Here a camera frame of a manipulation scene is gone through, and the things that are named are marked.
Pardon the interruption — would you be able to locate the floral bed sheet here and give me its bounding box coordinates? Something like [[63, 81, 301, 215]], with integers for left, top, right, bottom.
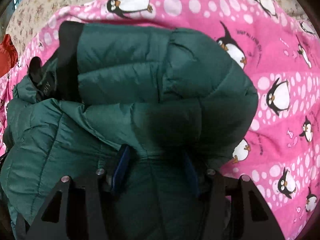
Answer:
[[4, 0, 311, 55]]

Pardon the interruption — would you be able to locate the dark green quilted jacket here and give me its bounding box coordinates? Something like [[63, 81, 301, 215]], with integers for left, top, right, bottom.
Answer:
[[1, 22, 258, 239]]

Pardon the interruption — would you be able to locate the pink penguin blanket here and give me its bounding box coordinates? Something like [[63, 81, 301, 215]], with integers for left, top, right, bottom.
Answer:
[[1, 0, 319, 239]]

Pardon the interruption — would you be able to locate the red heart-shaped ruffled pillow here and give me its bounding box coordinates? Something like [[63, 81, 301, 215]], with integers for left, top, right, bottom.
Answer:
[[0, 34, 18, 77]]

